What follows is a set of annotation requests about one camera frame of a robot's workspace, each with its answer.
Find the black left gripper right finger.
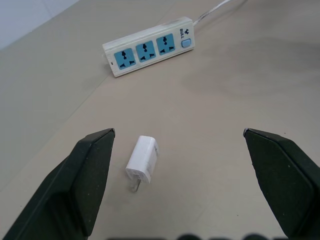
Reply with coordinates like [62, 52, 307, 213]
[242, 127, 320, 240]

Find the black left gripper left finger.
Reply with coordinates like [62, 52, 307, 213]
[0, 128, 116, 240]

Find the white plug adapter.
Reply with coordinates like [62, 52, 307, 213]
[124, 135, 160, 193]

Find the white power strip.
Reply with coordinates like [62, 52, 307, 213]
[101, 16, 196, 79]

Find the white power cable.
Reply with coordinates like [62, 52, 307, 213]
[192, 0, 248, 27]

